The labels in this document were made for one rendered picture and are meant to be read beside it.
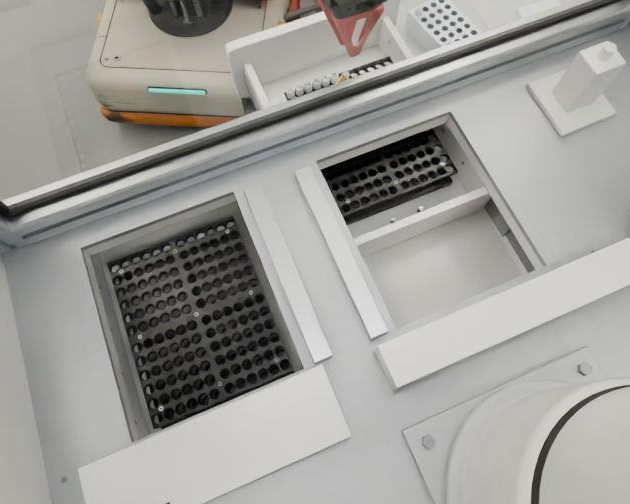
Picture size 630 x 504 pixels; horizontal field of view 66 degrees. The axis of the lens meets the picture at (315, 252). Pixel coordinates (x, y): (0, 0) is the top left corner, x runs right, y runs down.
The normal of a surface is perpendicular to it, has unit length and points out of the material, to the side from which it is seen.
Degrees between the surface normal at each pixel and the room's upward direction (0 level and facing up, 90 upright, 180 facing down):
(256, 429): 0
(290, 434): 0
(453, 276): 0
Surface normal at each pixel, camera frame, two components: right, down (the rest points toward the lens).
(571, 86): -0.92, 0.36
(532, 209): -0.01, -0.35
